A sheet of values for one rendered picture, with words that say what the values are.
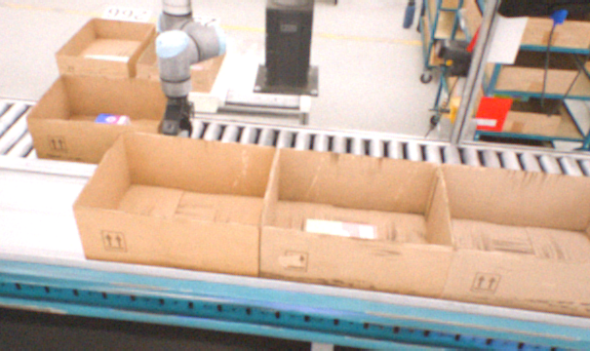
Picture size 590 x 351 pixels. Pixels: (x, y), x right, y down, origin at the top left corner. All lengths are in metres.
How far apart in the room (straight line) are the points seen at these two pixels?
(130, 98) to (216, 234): 0.95
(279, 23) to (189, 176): 0.86
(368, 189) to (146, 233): 0.56
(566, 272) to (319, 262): 0.48
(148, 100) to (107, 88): 0.14
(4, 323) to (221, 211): 0.62
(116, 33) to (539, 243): 1.94
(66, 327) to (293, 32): 1.26
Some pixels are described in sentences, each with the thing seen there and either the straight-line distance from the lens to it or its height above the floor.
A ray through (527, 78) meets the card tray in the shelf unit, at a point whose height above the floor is 0.80.
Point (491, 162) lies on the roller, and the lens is 1.97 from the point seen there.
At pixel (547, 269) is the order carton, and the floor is 1.02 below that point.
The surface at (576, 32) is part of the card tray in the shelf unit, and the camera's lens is 2.45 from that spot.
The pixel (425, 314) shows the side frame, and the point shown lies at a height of 0.91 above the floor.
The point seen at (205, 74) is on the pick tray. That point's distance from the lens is 2.15.
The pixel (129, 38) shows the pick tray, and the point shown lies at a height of 0.77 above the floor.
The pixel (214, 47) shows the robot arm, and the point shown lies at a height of 1.12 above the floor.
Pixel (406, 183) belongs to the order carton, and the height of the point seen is 0.98.
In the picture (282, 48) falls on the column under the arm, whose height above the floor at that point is 0.93.
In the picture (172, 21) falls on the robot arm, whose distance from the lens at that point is 1.75.
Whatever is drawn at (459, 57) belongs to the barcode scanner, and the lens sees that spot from 1.90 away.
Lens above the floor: 1.81
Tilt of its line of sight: 37 degrees down
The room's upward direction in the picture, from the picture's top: 3 degrees clockwise
